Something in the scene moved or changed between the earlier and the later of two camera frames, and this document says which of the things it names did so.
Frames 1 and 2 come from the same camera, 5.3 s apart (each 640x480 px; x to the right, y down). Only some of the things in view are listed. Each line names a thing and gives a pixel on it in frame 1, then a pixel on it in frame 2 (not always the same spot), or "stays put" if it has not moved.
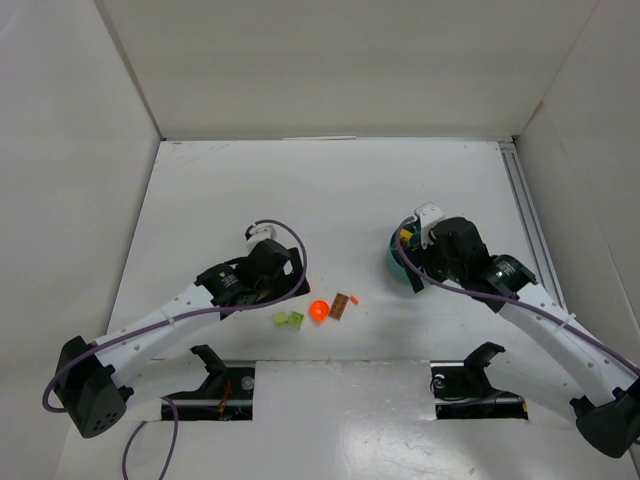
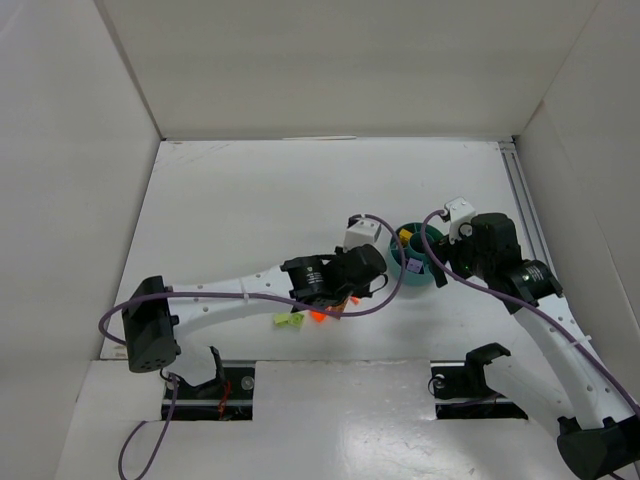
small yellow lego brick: [405, 235] stays put
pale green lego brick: [281, 319] stays put
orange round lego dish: [319, 310] stays put
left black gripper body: [282, 273] -> [347, 292]
